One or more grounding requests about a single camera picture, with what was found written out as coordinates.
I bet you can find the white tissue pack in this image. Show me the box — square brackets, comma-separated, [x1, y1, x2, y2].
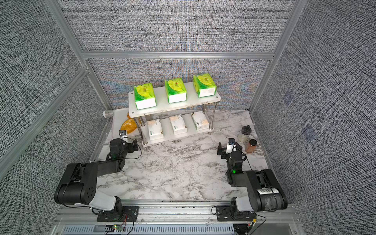
[169, 115, 187, 135]
[147, 119, 164, 141]
[192, 111, 210, 131]

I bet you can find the green tissue pack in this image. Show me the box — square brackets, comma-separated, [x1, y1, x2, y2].
[164, 78, 187, 103]
[134, 83, 157, 110]
[193, 73, 216, 98]

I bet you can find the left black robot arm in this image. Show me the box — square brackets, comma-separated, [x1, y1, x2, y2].
[54, 138, 139, 216]

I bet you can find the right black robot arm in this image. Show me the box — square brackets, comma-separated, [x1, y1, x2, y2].
[217, 141, 288, 220]

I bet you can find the white two-tier shelf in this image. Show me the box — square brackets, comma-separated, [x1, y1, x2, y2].
[128, 82, 221, 147]

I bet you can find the orange bread loaf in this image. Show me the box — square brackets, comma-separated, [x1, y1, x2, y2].
[120, 118, 137, 133]

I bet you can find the clear shaker black lid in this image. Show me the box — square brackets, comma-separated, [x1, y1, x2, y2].
[238, 125, 252, 143]

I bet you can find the brown spice bottle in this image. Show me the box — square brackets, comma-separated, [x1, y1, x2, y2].
[245, 139, 258, 153]

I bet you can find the grey tube end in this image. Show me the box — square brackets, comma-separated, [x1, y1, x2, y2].
[102, 110, 114, 119]

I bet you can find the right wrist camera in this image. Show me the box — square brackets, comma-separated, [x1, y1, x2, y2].
[226, 138, 237, 154]

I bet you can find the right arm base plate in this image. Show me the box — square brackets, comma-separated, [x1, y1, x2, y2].
[214, 206, 257, 222]

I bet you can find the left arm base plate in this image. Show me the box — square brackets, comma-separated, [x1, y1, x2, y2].
[97, 206, 140, 222]

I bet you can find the aluminium front rail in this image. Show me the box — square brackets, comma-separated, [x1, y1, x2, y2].
[48, 200, 305, 235]

